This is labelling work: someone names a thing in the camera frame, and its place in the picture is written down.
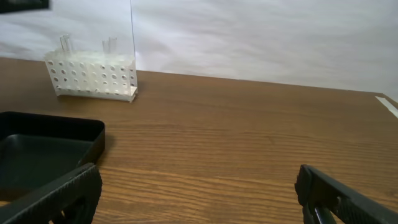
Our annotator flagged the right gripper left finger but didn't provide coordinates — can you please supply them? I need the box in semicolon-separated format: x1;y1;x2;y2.
0;162;103;224

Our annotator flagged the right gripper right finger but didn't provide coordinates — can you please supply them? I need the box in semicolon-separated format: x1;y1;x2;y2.
294;164;398;224

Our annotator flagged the black tray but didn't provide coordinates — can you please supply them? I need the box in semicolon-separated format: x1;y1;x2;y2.
0;111;106;202

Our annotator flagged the white test tube rack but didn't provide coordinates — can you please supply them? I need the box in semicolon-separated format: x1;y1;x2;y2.
43;49;139;103

